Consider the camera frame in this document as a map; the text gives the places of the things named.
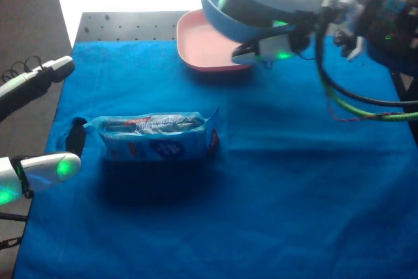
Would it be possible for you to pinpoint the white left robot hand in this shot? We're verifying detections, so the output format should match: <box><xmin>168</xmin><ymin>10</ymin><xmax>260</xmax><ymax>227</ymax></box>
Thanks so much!
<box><xmin>0</xmin><ymin>55</ymin><xmax>82</xmax><ymax>206</ymax></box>

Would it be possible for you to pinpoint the small black object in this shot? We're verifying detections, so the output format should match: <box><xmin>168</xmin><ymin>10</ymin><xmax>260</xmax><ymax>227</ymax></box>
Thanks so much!
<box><xmin>66</xmin><ymin>118</ymin><xmax>88</xmax><ymax>159</ymax></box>

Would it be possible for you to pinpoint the pink square plate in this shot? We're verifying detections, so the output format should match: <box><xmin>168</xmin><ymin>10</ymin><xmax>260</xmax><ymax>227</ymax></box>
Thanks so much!
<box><xmin>176</xmin><ymin>9</ymin><xmax>255</xmax><ymax>74</ymax></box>

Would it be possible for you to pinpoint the blue snack package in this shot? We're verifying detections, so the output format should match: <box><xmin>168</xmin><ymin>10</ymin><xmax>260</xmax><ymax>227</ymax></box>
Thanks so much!
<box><xmin>84</xmin><ymin>106</ymin><xmax>220</xmax><ymax>162</ymax></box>

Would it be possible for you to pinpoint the blue cloth table cover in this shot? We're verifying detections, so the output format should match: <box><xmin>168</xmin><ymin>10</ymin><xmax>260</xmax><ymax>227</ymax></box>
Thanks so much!
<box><xmin>12</xmin><ymin>35</ymin><xmax>418</xmax><ymax>279</ymax></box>

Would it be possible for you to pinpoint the thick black cable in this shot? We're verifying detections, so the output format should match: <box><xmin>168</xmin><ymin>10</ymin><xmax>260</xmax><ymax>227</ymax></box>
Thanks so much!
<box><xmin>315</xmin><ymin>27</ymin><xmax>418</xmax><ymax>108</ymax></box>

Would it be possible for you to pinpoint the green braided cable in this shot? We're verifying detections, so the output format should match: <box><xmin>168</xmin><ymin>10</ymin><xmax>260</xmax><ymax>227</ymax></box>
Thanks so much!
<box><xmin>321</xmin><ymin>69</ymin><xmax>418</xmax><ymax>123</ymax></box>

